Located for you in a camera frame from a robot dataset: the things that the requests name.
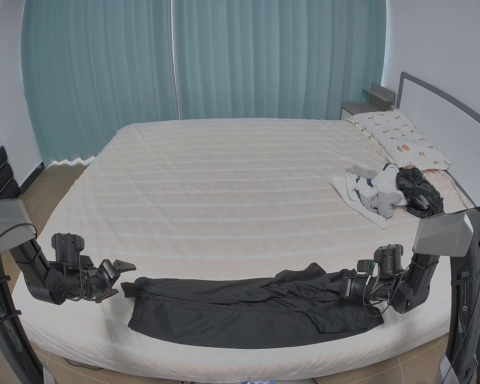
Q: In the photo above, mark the black trousers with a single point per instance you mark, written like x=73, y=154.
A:
x=225, y=307

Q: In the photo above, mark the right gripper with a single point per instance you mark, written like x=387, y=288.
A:
x=358, y=288

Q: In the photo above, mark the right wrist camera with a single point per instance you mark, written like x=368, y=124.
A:
x=364, y=266

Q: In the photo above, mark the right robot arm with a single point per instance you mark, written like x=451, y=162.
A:
x=444, y=234

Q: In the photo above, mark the blue-green curtain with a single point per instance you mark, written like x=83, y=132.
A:
x=277, y=56
x=101, y=75

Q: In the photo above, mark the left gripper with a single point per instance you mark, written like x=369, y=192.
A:
x=100, y=279

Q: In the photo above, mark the bed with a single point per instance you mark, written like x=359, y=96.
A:
x=225, y=195

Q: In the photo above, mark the white printed pillow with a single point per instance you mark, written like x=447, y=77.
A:
x=401, y=138

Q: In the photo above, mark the black garment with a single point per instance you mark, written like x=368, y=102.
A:
x=422, y=191

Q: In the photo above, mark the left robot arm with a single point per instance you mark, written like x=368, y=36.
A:
x=35, y=277

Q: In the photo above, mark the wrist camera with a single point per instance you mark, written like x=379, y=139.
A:
x=364, y=266
x=85, y=263

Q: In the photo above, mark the grey bedside table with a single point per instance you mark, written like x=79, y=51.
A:
x=360, y=107

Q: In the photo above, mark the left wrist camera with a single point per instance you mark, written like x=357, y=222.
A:
x=85, y=263

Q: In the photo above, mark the pile of clothes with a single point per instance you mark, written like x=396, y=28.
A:
x=369, y=191

